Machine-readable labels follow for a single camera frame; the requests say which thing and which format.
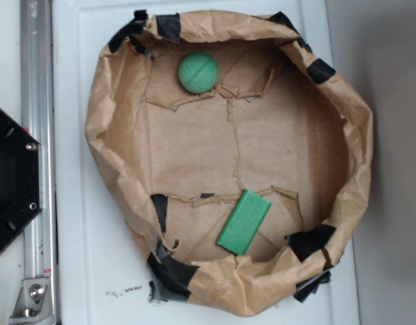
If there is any green rectangular block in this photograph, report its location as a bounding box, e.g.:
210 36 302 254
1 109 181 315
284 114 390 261
216 190 271 255

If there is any brown paper bag tray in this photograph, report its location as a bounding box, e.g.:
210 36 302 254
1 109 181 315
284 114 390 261
85 10 373 316

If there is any green dimpled ball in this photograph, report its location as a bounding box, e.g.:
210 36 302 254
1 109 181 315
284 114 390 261
178 52 219 95

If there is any white plastic tray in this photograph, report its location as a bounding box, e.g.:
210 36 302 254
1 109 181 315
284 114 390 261
52 1 360 324

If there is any aluminium extrusion rail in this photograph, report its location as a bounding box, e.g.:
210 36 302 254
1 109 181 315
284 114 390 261
20 1 61 324

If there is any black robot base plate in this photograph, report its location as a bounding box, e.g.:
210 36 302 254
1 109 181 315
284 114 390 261
0 109 42 255

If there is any metal corner bracket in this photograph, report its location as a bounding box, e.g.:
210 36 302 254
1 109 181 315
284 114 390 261
9 278 53 324

